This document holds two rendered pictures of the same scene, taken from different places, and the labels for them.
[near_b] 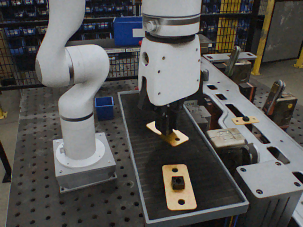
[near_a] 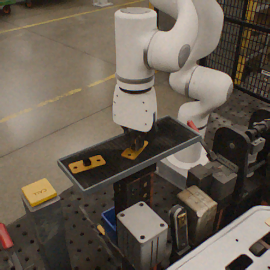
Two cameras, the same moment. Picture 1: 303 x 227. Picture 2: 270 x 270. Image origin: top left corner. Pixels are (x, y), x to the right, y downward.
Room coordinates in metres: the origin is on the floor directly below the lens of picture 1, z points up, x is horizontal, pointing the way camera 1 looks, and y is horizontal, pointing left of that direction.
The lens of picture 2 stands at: (0.12, -0.62, 1.66)
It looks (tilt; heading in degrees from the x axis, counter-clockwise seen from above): 36 degrees down; 66
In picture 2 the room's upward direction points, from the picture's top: straight up
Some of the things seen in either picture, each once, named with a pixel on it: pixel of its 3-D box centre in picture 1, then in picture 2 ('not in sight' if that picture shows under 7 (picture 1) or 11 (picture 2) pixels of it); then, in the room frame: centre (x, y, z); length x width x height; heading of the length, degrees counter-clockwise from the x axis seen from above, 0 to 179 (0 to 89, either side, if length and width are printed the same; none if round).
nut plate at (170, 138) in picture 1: (166, 130); (135, 147); (0.38, -0.03, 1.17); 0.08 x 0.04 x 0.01; 37
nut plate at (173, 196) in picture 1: (178, 183); (87, 163); (0.25, -0.04, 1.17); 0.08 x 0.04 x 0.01; 4
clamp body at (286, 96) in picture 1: (271, 135); not in sight; (0.77, -0.46, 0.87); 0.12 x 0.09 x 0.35; 102
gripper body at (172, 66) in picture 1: (169, 63); (135, 103); (0.38, -0.03, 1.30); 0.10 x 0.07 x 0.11; 127
